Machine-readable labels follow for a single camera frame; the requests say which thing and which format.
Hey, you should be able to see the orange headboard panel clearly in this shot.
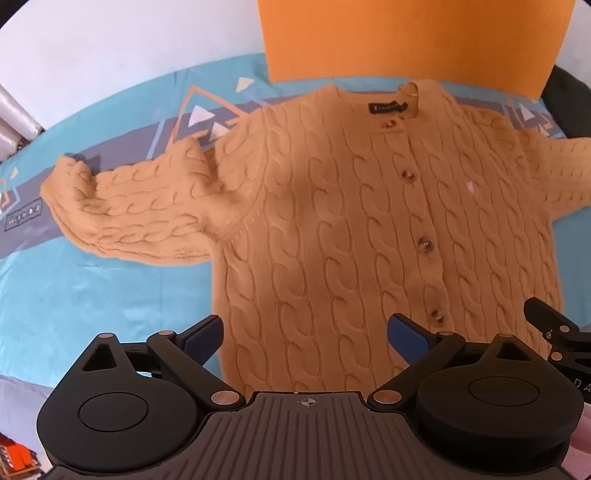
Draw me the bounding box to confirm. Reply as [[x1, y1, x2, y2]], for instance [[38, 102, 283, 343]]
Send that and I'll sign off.
[[257, 0, 575, 100]]

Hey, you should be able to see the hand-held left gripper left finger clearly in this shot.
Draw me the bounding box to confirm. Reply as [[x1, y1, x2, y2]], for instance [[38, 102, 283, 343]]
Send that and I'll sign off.
[[81, 315, 246, 412]]

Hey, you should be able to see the pink cloth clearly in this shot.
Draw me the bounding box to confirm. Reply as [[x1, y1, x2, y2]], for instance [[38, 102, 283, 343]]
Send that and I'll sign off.
[[566, 401, 591, 480]]

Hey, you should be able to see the pale curtain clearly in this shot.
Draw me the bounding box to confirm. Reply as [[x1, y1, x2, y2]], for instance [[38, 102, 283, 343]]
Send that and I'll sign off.
[[0, 83, 45, 161]]

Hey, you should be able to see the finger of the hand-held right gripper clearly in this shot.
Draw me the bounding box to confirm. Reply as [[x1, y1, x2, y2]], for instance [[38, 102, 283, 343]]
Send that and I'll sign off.
[[524, 298, 591, 366]]

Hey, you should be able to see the black cloth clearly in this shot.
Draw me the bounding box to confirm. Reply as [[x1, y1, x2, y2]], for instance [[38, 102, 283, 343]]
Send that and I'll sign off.
[[540, 65, 591, 140]]

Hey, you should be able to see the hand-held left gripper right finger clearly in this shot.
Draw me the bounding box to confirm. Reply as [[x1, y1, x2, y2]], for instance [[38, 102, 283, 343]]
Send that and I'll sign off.
[[367, 314, 539, 412]]

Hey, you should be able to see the teal grey printed bed sheet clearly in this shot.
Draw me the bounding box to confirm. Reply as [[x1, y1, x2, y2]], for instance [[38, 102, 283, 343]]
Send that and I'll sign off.
[[0, 53, 591, 444]]

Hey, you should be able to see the tan cable-knit cardigan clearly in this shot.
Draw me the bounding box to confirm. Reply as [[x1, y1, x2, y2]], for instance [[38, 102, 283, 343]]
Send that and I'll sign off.
[[41, 79, 591, 393]]

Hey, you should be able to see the orange patterned object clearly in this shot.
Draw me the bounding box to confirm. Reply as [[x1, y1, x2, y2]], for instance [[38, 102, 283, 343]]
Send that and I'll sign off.
[[0, 436, 38, 478]]

